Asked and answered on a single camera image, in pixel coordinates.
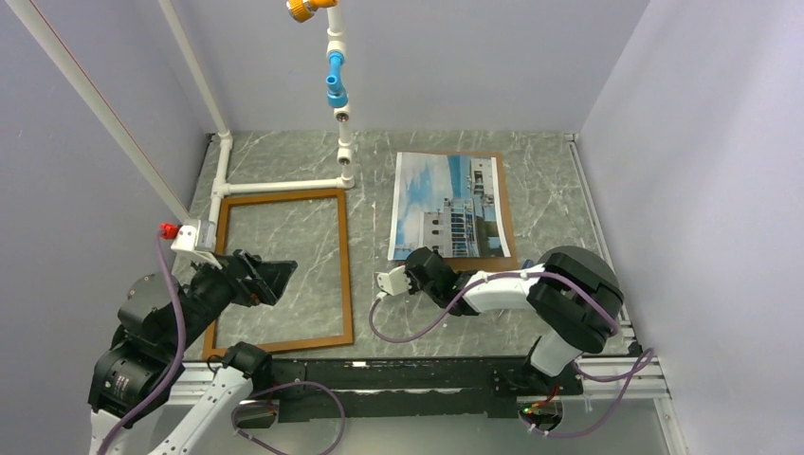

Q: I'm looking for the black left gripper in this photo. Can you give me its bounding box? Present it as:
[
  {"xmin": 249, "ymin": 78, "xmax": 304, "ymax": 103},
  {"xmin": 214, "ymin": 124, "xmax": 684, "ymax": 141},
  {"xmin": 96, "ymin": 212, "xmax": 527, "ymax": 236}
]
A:
[{"xmin": 167, "ymin": 246, "xmax": 297, "ymax": 354}]

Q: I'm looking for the brown frame backing board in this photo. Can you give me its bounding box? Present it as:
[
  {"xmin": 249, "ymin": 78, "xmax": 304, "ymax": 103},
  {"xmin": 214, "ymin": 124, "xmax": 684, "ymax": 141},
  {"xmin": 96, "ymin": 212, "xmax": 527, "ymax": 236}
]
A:
[{"xmin": 448, "ymin": 153, "xmax": 517, "ymax": 271}]

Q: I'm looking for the building photo print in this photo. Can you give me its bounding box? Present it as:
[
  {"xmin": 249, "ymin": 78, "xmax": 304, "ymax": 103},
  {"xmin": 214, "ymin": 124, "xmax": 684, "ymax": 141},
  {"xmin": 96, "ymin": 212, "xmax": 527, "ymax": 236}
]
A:
[{"xmin": 387, "ymin": 151, "xmax": 514, "ymax": 261}]

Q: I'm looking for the wooden picture frame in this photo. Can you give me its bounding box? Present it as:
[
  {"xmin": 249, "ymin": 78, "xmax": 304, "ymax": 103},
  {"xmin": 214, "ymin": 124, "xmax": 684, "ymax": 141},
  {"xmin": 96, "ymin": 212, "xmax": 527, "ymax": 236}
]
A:
[{"xmin": 202, "ymin": 189, "xmax": 355, "ymax": 358}]

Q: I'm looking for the blue pipe elbow fitting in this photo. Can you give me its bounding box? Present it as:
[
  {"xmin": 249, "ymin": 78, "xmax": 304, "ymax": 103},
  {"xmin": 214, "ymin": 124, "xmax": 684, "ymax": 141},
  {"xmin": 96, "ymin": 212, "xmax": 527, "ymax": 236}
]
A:
[{"xmin": 325, "ymin": 51, "xmax": 348, "ymax": 108}]

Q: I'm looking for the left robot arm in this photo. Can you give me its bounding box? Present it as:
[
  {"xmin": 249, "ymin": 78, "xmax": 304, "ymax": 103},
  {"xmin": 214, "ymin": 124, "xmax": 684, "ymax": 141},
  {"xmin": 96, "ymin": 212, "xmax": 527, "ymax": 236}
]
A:
[{"xmin": 88, "ymin": 249, "xmax": 298, "ymax": 454}]

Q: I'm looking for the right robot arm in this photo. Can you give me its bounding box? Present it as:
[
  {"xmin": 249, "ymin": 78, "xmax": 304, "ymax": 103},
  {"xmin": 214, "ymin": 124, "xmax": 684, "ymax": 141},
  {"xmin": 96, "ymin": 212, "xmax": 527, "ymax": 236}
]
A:
[{"xmin": 402, "ymin": 246, "xmax": 625, "ymax": 393}]

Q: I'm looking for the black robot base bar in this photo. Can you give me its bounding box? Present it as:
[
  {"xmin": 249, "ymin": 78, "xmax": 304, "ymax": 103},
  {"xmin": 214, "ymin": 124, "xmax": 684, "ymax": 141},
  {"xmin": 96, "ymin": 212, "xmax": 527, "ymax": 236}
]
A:
[{"xmin": 235, "ymin": 356, "xmax": 583, "ymax": 429}]

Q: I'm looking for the white pvc pipe structure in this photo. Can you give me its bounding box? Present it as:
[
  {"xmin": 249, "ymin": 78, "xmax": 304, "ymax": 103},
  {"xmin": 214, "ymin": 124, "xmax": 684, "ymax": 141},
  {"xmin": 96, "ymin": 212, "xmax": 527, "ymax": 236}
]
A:
[{"xmin": 3, "ymin": 0, "xmax": 359, "ymax": 240}]

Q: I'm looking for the dark grey round disc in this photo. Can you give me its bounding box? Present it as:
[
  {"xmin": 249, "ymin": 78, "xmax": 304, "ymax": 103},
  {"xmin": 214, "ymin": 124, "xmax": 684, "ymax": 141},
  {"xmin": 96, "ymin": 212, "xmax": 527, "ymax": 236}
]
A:
[{"xmin": 538, "ymin": 246, "xmax": 624, "ymax": 319}]

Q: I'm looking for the orange pipe cap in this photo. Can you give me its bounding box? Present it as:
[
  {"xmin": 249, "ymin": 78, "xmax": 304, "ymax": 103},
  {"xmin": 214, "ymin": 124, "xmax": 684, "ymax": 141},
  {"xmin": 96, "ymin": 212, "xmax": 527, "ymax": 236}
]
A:
[{"xmin": 285, "ymin": 0, "xmax": 338, "ymax": 23}]

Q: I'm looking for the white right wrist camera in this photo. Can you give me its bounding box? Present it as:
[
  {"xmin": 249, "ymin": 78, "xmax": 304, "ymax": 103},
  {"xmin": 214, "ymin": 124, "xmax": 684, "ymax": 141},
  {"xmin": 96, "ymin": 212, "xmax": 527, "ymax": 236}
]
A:
[{"xmin": 375, "ymin": 265, "xmax": 411, "ymax": 296}]

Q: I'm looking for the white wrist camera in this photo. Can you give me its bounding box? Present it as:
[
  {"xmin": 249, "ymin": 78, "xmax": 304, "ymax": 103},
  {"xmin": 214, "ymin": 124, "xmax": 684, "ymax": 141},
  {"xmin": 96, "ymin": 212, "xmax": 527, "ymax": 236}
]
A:
[
  {"xmin": 159, "ymin": 219, "xmax": 222, "ymax": 269},
  {"xmin": 375, "ymin": 265, "xmax": 411, "ymax": 296}
]

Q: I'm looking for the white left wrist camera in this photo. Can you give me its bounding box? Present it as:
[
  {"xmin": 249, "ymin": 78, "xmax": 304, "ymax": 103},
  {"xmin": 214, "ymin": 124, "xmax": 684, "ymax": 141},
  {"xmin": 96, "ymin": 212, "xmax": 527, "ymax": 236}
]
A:
[{"xmin": 159, "ymin": 219, "xmax": 222, "ymax": 269}]

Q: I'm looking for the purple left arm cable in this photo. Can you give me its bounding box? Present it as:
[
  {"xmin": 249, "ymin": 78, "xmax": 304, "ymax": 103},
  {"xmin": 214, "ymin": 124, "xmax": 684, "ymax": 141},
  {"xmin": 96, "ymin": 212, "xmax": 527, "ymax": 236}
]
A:
[{"xmin": 94, "ymin": 228, "xmax": 347, "ymax": 455}]

